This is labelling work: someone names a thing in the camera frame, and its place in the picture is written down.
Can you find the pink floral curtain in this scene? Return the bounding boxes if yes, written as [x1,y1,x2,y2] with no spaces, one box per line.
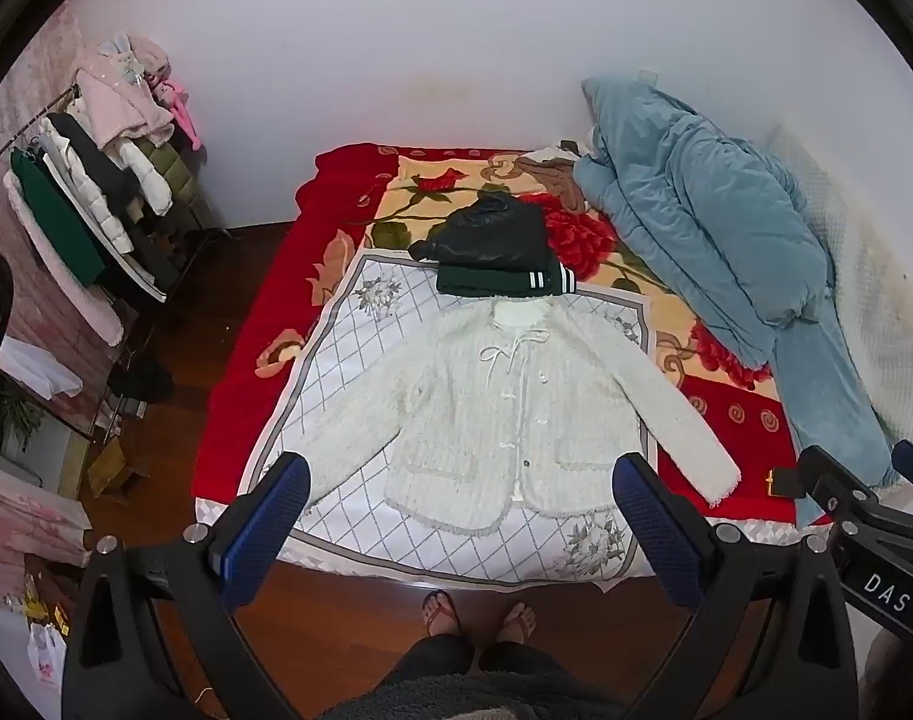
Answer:
[0,4,116,606]

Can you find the olive puffer jacket hanging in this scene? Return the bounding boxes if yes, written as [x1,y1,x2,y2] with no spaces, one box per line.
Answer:
[134,137,200,206]

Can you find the pink fluffy jacket hanging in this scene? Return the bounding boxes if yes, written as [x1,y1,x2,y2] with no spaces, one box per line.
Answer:
[73,32,175,148]

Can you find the person's left foot sandal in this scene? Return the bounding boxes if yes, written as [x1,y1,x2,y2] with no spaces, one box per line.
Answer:
[421,590,463,637]

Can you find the white fluffy cardigan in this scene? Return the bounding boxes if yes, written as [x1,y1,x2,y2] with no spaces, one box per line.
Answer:
[290,298,741,535]

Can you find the black leather jacket folded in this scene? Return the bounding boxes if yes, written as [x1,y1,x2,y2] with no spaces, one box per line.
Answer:
[408,193,552,271]

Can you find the white floral grid sheet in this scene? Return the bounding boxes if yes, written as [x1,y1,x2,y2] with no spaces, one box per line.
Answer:
[239,249,650,592]

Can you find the blue-grey quilt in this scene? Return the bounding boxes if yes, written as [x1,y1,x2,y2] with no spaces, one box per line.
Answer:
[573,76,897,489]

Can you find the white puffer jacket hanging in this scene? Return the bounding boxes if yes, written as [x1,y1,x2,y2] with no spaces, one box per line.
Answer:
[107,138,173,216]

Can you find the clothes rack metal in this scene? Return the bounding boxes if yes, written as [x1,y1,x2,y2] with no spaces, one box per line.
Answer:
[0,81,234,444]

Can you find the dark green striped garment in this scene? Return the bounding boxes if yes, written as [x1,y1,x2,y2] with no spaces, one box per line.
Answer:
[437,259,577,299]

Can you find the bright pink garment hanging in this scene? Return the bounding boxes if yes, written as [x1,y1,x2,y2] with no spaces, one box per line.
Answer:
[154,78,203,151]

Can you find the white textured pillow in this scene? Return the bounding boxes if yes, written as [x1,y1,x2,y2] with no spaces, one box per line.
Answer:
[767,125,913,444]

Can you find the person's right foot sandal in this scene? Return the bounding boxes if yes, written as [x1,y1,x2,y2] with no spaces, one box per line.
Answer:
[495,601,536,644]

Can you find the person's foot sandal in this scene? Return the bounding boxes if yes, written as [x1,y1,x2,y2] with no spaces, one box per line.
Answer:
[495,601,536,644]
[421,590,463,637]

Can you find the red floral blanket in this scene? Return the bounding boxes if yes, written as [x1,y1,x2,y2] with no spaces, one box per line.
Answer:
[190,143,795,523]

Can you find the green hanging garment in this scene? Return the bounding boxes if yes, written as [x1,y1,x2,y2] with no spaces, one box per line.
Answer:
[11,149,104,288]

